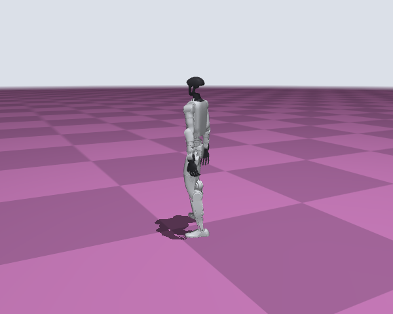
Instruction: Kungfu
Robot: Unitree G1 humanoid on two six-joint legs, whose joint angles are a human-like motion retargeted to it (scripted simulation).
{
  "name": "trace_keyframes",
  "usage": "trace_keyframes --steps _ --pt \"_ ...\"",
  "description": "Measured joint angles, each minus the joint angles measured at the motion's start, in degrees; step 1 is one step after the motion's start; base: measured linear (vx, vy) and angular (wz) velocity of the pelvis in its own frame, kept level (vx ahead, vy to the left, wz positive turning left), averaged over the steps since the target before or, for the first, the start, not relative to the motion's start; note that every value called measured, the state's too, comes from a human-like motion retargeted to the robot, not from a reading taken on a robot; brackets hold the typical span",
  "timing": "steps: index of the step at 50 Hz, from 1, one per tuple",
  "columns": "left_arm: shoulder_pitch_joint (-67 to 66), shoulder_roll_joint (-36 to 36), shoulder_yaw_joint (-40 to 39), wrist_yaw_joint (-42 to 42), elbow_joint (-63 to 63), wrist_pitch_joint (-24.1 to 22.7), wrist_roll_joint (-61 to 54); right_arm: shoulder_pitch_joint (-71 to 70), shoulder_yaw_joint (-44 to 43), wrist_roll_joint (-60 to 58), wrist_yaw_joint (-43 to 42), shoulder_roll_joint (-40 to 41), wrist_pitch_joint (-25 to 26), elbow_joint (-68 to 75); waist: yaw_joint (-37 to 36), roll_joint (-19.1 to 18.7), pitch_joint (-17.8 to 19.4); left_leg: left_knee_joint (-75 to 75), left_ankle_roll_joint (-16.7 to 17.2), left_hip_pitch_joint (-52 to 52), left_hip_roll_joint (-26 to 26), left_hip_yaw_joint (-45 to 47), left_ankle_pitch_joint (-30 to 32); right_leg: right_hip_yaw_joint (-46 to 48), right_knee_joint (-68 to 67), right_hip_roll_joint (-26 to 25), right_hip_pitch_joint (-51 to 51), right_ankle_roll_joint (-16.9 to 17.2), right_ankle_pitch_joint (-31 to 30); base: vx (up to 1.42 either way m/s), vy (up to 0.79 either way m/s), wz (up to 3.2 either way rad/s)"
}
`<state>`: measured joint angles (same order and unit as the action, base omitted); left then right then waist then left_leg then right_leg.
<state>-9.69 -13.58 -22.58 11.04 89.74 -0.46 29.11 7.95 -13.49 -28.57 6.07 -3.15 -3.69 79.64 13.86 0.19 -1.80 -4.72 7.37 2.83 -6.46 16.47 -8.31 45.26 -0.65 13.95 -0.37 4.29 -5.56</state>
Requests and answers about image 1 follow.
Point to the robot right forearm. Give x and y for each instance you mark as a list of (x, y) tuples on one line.
[(206, 137)]

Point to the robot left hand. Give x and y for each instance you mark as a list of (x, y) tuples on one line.
[(192, 168)]

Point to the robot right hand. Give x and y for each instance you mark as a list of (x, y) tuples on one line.
[(206, 155)]

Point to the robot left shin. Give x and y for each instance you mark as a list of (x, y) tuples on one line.
[(197, 208)]

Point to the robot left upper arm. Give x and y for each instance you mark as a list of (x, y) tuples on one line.
[(189, 110)]

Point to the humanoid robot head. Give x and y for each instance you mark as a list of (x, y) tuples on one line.
[(195, 82)]

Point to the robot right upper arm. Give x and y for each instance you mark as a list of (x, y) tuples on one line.
[(208, 122)]

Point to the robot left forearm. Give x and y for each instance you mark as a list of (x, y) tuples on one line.
[(190, 144)]

